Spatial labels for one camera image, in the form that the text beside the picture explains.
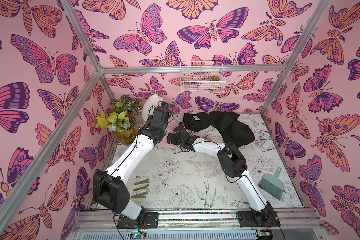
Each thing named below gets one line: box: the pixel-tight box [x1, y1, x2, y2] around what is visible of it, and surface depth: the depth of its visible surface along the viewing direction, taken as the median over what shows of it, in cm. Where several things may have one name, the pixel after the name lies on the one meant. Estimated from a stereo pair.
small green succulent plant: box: [210, 75, 221, 81], surface depth 95 cm
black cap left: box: [183, 112, 210, 132], surface depth 114 cm
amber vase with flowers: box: [96, 95, 143, 146], surface depth 91 cm
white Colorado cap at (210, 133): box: [192, 124, 224, 144], surface depth 108 cm
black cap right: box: [220, 120, 255, 148], surface depth 105 cm
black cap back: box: [208, 110, 240, 129], surface depth 112 cm
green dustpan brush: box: [258, 167, 286, 200], surface depth 86 cm
